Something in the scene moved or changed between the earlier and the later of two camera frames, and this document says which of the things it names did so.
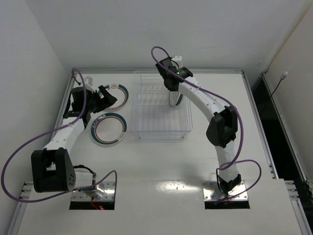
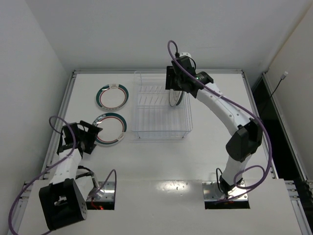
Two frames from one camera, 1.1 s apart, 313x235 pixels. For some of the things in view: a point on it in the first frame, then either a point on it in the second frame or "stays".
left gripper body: [100, 100] → [89, 136]
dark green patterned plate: [179, 100] stays
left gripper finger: [108, 100] → [92, 134]
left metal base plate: [104, 191] stays
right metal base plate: [212, 192] stays
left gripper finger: [103, 90] → [84, 125]
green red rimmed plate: [118, 91] stays
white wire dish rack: [153, 116] stays
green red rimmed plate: [108, 129] stays
